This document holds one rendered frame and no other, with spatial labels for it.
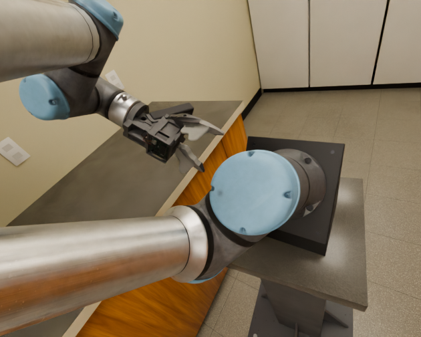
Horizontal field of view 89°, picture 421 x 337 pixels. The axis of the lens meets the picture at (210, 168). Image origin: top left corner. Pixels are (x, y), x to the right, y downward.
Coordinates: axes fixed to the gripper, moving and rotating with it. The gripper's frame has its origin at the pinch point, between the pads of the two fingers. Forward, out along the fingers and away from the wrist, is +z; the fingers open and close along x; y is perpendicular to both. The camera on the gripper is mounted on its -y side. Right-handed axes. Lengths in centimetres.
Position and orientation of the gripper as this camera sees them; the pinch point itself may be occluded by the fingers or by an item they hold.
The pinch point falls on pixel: (214, 153)
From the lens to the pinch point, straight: 50.6
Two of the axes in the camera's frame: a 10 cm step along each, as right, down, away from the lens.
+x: 2.9, -5.3, -8.0
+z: 8.7, 4.9, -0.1
